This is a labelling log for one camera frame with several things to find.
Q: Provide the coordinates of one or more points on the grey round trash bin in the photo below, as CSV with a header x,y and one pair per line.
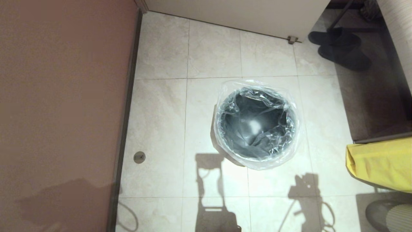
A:
x,y
251,122

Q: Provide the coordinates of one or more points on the clear plastic trash bag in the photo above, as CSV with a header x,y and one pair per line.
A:
x,y
257,163

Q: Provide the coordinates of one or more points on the yellow bag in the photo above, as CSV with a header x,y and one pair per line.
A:
x,y
383,164

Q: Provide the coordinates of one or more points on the white door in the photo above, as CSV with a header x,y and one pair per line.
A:
x,y
241,13

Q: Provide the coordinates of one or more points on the black slipper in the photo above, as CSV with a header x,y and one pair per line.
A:
x,y
346,58
334,38

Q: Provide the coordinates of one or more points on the dark furniture leg pole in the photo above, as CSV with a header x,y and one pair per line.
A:
x,y
339,16

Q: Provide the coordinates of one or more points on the metal floor threshold strip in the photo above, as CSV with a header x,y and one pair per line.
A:
x,y
379,137

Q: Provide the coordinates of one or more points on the gray fuzzy bundle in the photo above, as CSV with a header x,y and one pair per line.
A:
x,y
370,9

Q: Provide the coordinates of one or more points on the beige striped upholstered furniture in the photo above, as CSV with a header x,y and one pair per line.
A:
x,y
399,32

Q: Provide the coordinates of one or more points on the beige ribbed round object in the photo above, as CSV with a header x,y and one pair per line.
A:
x,y
400,220

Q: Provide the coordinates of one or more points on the dark wall baseboard strip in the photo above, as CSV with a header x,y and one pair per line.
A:
x,y
132,83

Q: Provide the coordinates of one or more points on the metal door stop bracket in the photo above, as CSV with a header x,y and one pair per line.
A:
x,y
292,40

